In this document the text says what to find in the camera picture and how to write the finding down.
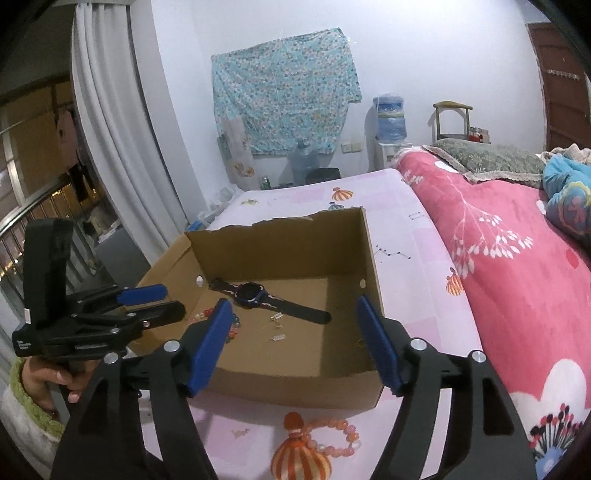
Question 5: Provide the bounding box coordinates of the blue printed quilt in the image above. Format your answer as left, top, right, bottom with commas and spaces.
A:
542, 152, 591, 260

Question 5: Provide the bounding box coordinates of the colourful bead bracelet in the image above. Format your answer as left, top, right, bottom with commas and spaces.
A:
193, 308, 242, 344

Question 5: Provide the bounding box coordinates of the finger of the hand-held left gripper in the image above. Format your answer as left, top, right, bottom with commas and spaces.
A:
78, 301, 186, 336
75, 283, 168, 312

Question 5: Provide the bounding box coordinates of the floral cloth on wall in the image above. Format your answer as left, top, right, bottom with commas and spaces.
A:
211, 28, 363, 156

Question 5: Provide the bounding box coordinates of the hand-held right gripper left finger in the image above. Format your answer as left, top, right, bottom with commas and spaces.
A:
51, 298, 234, 480

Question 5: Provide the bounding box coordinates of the pink floral blanket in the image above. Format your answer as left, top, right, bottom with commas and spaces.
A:
396, 148, 591, 468

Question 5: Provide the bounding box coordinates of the metal window railing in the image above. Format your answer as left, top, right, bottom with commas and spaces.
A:
0, 76, 155, 324

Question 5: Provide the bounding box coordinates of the empty clear water jug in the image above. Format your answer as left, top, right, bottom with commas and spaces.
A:
290, 137, 320, 186

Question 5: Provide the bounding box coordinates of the white curtain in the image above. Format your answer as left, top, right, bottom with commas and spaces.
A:
71, 0, 186, 261

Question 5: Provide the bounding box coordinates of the black blue round watch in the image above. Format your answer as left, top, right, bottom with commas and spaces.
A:
209, 277, 333, 326

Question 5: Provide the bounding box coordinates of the pink bead bracelet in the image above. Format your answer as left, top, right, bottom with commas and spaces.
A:
299, 416, 363, 459

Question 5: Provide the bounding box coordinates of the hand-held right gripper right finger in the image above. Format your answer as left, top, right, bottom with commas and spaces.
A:
355, 295, 539, 480

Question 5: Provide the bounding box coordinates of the blue water bottle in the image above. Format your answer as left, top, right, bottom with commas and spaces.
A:
372, 92, 410, 144

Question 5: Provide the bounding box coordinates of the person's left hand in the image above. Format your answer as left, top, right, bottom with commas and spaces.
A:
20, 356, 100, 414

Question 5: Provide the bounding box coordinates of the white water dispenser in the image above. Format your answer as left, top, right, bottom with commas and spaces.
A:
373, 140, 413, 172

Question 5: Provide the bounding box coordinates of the person's left forearm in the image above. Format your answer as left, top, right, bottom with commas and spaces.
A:
0, 357, 66, 480

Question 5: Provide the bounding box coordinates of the white plastic bag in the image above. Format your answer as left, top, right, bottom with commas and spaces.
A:
209, 185, 243, 219

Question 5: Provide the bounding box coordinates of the wooden chair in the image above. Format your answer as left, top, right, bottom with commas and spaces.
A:
433, 101, 475, 140

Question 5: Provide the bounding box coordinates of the brown cardboard box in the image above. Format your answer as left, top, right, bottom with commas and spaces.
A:
131, 207, 386, 411

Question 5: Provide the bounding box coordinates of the green patterned pillow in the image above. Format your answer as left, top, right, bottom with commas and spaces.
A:
421, 138, 546, 191

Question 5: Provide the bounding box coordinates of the brown wooden door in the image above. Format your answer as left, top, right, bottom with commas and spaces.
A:
526, 22, 591, 154

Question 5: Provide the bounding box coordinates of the pale wall poster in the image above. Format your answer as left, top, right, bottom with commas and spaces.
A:
217, 117, 256, 182

